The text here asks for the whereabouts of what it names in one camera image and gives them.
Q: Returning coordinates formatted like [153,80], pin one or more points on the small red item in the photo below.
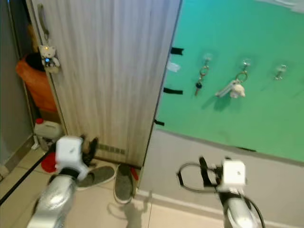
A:
[134,174]

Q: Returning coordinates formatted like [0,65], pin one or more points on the brown furry item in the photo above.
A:
[32,40]

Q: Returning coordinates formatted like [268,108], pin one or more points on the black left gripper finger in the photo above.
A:
[96,144]
[87,145]

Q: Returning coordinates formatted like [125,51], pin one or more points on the grey wood grain door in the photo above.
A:
[114,71]

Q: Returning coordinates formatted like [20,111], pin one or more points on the small brown box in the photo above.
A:
[50,115]

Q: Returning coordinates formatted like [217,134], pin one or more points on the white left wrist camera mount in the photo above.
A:
[70,152]

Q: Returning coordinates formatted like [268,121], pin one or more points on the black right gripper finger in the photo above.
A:
[204,171]

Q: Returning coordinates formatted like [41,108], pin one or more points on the green board with hooks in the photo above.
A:
[232,107]

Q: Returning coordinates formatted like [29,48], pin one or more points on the key with white plush fob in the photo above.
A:
[235,89]

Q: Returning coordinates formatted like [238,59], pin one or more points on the grey shoe with white sole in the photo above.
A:
[124,183]
[102,175]

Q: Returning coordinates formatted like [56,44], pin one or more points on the red cloth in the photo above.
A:
[48,164]

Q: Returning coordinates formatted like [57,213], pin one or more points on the white tape piece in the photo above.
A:
[173,67]

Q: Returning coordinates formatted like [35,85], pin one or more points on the black tape strip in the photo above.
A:
[246,149]
[176,51]
[159,123]
[173,90]

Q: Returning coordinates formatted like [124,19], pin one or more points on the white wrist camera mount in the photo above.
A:
[70,152]
[233,173]

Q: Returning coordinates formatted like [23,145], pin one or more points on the clear plastic hook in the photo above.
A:
[246,62]
[207,58]
[280,71]

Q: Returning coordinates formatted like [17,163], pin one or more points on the white canister with red cap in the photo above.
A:
[47,128]

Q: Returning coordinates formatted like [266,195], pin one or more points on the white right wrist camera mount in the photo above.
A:
[233,173]

